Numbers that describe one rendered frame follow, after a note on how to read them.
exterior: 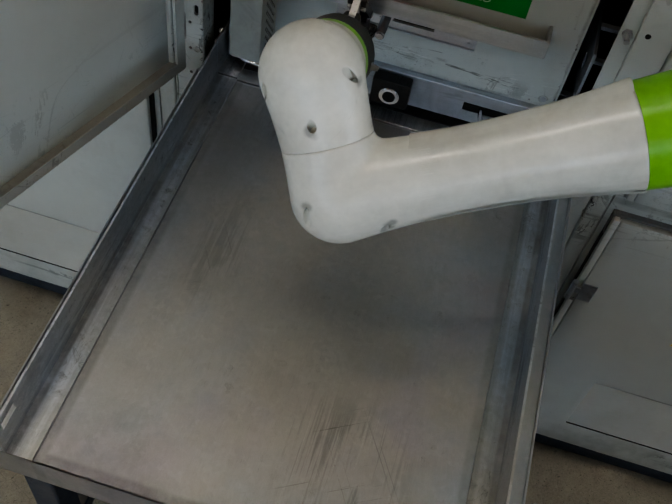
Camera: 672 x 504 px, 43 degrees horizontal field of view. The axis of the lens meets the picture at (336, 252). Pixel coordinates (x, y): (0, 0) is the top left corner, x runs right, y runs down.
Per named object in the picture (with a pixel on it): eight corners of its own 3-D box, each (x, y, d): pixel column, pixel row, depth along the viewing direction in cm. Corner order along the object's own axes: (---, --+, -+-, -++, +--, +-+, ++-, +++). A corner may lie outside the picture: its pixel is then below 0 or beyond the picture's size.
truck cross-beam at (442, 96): (555, 146, 134) (568, 119, 129) (228, 54, 138) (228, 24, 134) (559, 125, 137) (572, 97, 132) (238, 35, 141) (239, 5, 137)
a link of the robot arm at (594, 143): (618, 69, 91) (643, 87, 80) (631, 177, 95) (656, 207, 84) (286, 137, 97) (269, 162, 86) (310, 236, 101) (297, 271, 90)
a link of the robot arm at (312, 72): (342, 14, 80) (232, 38, 83) (370, 143, 84) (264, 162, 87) (364, -1, 93) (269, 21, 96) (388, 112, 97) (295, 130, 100)
